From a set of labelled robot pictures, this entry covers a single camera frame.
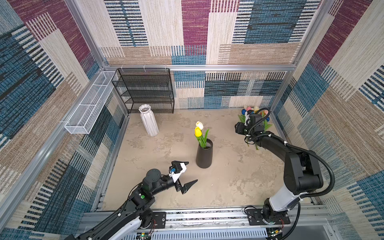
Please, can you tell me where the black cylindrical vase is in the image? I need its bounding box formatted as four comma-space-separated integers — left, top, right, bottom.
196, 139, 214, 169

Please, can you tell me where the white tulip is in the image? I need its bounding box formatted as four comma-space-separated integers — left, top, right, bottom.
196, 122, 204, 132

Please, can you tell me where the light pink tulip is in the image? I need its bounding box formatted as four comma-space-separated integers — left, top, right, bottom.
262, 110, 273, 131

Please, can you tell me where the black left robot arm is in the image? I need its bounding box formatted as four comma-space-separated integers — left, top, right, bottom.
66, 161, 197, 240

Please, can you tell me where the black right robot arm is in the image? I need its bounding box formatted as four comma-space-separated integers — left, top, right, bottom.
235, 114, 336, 224

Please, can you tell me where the white ribbed ceramic vase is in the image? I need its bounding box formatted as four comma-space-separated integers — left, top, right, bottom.
139, 104, 159, 137

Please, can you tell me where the blue tulip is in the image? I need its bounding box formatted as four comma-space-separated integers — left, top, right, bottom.
238, 109, 247, 123

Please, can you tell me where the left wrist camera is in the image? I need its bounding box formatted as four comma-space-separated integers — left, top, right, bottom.
169, 161, 187, 183

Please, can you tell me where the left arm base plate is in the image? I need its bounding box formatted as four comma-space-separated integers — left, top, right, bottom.
140, 212, 167, 230

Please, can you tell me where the aluminium front rail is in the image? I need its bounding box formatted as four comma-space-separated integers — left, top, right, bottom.
74, 206, 340, 240

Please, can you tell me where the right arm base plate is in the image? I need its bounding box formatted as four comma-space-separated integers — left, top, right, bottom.
244, 208, 291, 226

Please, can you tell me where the black wire shelf rack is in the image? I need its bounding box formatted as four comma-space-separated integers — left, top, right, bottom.
112, 68, 175, 114

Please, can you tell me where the white wire mesh basket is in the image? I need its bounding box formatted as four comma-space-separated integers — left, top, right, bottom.
65, 71, 115, 135

